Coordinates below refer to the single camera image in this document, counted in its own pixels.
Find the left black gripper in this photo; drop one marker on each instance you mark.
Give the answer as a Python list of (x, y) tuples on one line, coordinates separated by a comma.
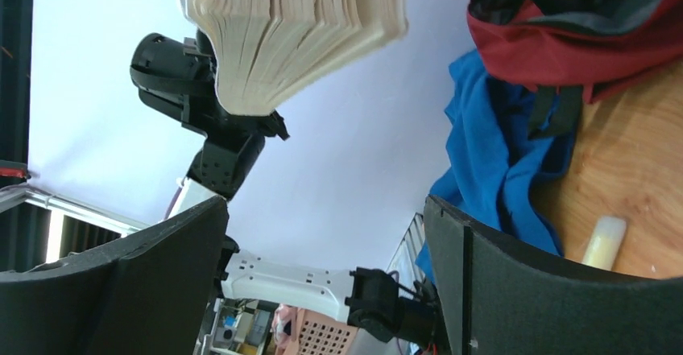
[(177, 80)]

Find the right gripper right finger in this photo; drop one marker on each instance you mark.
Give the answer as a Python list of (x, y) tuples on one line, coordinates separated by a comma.
[(500, 295)]

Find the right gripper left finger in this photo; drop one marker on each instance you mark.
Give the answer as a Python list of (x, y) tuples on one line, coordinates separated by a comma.
[(142, 294)]

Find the little women book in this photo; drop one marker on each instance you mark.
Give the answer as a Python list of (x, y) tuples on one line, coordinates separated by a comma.
[(268, 50)]

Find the red backpack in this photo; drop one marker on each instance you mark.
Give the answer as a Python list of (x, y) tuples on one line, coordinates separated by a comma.
[(573, 52)]

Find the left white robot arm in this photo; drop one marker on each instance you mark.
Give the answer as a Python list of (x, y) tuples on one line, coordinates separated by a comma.
[(370, 299)]

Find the blue shirt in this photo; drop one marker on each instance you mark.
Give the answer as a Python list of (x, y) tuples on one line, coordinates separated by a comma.
[(493, 164)]

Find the orange highlighter marker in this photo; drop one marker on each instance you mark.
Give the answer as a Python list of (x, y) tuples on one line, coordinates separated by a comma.
[(605, 242)]

